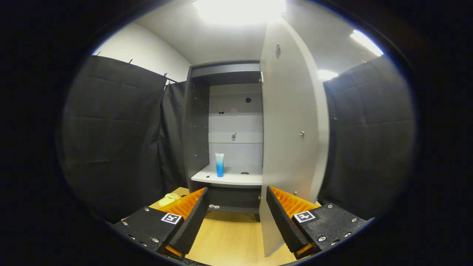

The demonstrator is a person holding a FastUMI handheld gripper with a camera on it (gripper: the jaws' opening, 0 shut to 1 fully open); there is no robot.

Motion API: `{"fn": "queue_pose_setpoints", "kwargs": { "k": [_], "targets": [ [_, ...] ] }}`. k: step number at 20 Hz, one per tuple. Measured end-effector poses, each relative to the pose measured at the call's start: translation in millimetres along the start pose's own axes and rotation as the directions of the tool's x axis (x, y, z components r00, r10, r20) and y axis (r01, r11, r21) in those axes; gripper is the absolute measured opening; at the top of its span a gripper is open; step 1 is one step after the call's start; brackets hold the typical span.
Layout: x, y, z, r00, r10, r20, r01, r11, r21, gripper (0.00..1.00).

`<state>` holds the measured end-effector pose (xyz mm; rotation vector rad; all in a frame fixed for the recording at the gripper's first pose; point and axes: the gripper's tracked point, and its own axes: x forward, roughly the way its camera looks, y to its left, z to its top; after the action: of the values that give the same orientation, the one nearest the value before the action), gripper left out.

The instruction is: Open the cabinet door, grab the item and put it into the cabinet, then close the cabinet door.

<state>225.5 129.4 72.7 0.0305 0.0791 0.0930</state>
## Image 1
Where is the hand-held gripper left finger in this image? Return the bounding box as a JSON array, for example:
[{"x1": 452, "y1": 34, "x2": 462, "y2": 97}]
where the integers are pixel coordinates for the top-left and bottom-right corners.
[{"x1": 111, "y1": 187, "x2": 210, "y2": 259}]

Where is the small ceiling light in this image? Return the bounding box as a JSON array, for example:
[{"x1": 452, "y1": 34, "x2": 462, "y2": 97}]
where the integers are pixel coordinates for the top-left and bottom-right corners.
[{"x1": 317, "y1": 69, "x2": 338, "y2": 81}]

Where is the long ceiling light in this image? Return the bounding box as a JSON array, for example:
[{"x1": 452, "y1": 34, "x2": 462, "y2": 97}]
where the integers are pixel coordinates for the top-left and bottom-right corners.
[{"x1": 350, "y1": 30, "x2": 384, "y2": 57}]

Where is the large ceiling light panel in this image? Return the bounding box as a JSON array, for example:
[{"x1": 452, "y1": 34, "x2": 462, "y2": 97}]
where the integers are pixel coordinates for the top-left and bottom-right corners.
[{"x1": 192, "y1": 0, "x2": 287, "y2": 24}]

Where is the yellow plush toy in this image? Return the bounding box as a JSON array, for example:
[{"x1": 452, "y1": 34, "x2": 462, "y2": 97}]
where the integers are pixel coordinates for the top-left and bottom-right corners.
[{"x1": 159, "y1": 193, "x2": 181, "y2": 207}]

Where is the black backdrop cloth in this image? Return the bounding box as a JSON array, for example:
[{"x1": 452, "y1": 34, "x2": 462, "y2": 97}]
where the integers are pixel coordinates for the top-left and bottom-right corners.
[{"x1": 55, "y1": 55, "x2": 418, "y2": 224}]

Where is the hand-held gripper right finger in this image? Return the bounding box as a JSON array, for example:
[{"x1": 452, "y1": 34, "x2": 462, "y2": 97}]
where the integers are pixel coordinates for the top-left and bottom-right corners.
[{"x1": 266, "y1": 186, "x2": 374, "y2": 260}]

